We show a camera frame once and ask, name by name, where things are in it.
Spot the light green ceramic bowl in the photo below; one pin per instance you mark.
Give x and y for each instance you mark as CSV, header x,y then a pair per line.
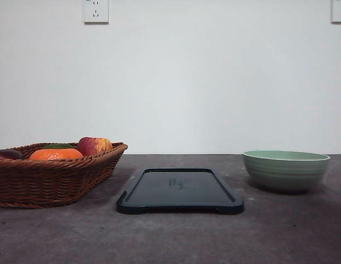
x,y
286,172

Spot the brown wicker basket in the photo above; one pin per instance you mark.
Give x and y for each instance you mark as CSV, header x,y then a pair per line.
x,y
31,183

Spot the dark teal rectangular tray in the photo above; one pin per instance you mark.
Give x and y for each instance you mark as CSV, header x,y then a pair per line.
x,y
179,191

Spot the red yellow apple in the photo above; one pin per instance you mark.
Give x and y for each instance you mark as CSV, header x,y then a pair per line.
x,y
90,146

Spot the dark green avocado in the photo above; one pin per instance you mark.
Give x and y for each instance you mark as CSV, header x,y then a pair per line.
x,y
58,146

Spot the orange tangerine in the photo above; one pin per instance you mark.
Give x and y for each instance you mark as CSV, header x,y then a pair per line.
x,y
48,154

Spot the dark purple fruit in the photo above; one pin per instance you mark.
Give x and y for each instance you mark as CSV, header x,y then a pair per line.
x,y
11,154

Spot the white wall socket left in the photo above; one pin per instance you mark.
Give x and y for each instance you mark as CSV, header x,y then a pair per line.
x,y
95,12

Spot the white wall socket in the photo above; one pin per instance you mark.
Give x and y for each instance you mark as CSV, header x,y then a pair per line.
x,y
95,12
336,12

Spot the white wall socket right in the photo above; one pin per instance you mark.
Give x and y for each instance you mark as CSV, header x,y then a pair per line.
x,y
336,12

